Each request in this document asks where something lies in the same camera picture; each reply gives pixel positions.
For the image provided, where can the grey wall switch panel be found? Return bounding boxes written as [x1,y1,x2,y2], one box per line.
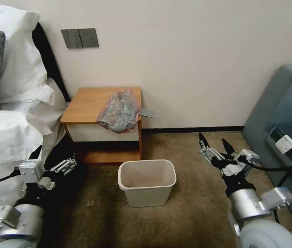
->
[61,28,100,49]

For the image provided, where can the black headboard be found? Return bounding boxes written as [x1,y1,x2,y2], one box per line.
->
[31,22,72,104]

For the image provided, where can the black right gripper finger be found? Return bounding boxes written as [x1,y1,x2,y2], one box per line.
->
[221,138,240,162]
[198,132,221,164]

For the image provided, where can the dark bed base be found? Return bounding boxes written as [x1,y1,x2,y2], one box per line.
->
[19,137,91,212]

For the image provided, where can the black baseboard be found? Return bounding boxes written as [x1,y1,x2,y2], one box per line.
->
[141,125,246,134]

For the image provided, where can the white duvet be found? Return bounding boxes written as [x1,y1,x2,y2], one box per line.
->
[0,77,68,207]

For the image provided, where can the small grey card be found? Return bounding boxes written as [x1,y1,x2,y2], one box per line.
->
[140,108,156,120]

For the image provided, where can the beige plastic trash can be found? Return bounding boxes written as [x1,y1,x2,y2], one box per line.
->
[118,159,177,207]

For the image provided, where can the wooden nightstand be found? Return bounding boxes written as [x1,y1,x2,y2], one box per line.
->
[60,86,143,164]

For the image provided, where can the blue-grey sofa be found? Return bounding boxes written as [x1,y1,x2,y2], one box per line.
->
[240,63,292,239]

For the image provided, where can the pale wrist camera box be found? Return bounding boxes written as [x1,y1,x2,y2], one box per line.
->
[234,149,261,168]
[19,159,45,184]

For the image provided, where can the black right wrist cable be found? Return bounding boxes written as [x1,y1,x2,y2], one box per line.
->
[248,158,292,226]

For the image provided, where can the black bar with white label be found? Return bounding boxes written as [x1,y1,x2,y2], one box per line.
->
[265,126,292,168]

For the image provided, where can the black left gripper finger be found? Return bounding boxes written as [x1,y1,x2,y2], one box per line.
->
[50,152,78,179]
[28,144,43,166]

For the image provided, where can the white pillow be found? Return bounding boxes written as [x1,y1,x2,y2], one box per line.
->
[0,5,49,104]

